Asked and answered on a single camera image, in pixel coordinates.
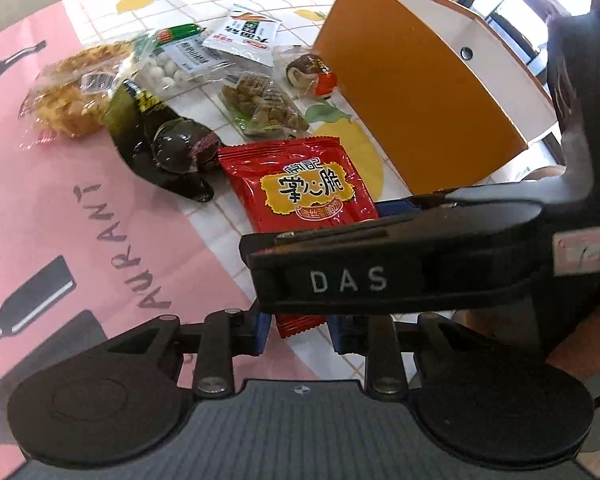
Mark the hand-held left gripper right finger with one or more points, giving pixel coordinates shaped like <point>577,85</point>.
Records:
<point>342,336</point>

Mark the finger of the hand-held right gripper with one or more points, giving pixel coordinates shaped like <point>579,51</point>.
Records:
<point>350,270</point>
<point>397,206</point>

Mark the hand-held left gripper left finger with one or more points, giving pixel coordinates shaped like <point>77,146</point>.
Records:
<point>260,332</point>

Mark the red snack packet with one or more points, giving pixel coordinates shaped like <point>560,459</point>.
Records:
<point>290,185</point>

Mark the orange cardboard box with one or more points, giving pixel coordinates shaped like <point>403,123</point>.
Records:
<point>405,85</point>

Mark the clear packet with brown cake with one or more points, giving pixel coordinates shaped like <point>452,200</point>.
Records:
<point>305,70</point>

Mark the clear packet of green-brown snacks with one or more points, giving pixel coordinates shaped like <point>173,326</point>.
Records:
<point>260,105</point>

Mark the dark green snack packet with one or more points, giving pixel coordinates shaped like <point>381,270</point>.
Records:
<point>170,145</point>

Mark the white fries snack packet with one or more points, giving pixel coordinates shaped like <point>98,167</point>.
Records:
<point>240,35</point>

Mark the clear packet of white balls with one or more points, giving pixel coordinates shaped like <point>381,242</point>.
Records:
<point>170,67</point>

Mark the clear bag of yellow crisps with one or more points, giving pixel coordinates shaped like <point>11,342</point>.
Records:
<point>70,95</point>

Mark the person's right forearm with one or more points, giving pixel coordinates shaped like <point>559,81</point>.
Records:
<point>597,332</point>

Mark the window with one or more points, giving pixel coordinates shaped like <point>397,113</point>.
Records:
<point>530,5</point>

